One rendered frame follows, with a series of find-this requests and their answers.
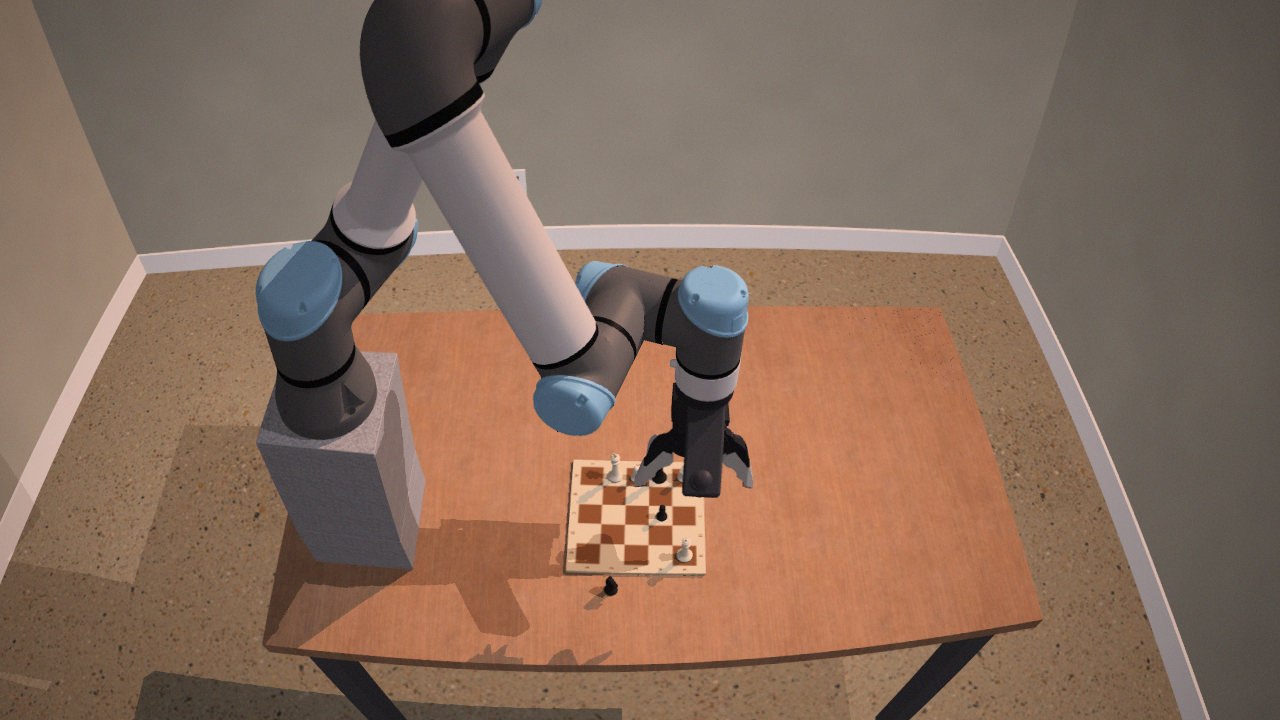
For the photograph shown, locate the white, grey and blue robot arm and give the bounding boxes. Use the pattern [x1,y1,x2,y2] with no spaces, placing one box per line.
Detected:
[256,0,748,439]

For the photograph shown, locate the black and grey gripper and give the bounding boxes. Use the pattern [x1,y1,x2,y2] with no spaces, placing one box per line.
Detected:
[634,380,753,488]

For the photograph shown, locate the chessboard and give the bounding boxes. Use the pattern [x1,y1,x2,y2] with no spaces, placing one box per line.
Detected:
[566,460,707,575]

